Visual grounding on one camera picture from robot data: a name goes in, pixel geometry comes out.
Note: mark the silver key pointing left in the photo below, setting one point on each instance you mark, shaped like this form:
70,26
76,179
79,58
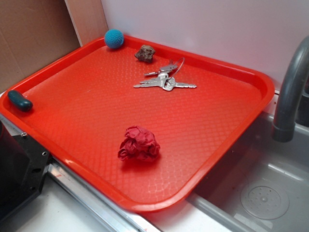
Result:
159,81

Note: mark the silver key pointing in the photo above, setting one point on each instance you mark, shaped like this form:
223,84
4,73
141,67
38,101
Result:
171,83
159,81

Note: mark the brown rock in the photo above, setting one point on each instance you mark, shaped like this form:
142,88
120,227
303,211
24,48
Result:
145,54

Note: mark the brown cardboard panel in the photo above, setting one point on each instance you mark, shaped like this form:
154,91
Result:
33,34

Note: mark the grey plastic sink basin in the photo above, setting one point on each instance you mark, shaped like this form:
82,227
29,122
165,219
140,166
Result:
259,185

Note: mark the blue crocheted ball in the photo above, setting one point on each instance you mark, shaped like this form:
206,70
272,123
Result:
114,38

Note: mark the crumpled red paper ball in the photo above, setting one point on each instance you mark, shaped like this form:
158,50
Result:
140,144

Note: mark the silver key pointing right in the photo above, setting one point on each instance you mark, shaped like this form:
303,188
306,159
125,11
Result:
171,83

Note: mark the small upper silver key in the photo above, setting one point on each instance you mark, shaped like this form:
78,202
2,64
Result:
165,69

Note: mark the grey toy faucet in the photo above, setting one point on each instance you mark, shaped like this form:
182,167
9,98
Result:
293,102

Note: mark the red plastic tray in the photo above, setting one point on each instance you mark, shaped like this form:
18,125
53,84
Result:
84,102

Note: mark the dark teal bean-shaped object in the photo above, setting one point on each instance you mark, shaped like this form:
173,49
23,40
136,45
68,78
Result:
19,101

